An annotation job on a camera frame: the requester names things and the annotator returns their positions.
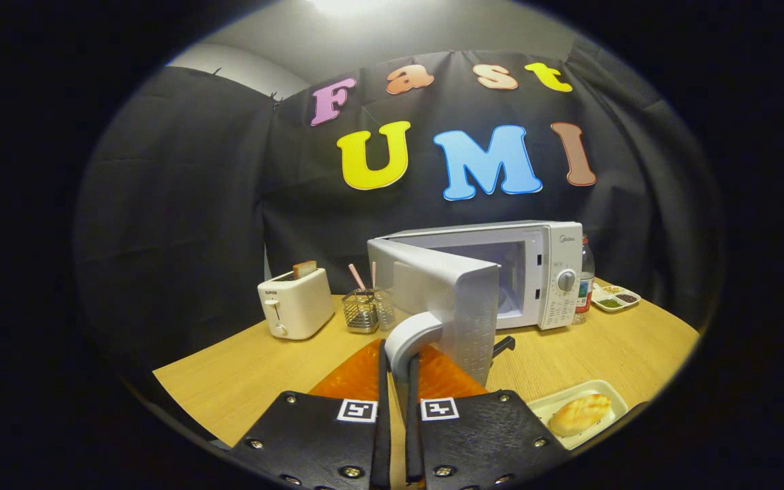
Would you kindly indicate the white toaster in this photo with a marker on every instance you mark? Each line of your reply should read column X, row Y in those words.
column 297, row 306

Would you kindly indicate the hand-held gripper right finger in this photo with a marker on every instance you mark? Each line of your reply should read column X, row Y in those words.
column 480, row 442

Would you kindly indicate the pink straw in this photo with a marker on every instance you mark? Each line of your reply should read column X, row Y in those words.
column 373, row 274
column 356, row 277

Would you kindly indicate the golden bread bun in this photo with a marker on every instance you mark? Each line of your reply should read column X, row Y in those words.
column 579, row 414

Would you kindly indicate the black backdrop cloth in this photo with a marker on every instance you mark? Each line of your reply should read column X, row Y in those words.
column 194, row 204

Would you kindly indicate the white rectangular tray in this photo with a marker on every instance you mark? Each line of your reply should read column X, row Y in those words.
column 548, row 407

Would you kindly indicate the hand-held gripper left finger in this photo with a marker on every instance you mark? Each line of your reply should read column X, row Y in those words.
column 317, row 442

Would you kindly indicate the toast slice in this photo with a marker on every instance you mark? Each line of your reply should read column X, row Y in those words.
column 305, row 269

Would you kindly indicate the white divided dish with beans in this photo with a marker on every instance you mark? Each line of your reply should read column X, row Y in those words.
column 615, row 298

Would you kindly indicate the white microwave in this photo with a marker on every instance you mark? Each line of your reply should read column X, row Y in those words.
column 555, row 258

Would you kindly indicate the clear plastic bottle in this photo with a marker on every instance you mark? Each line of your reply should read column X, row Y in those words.
column 586, row 286

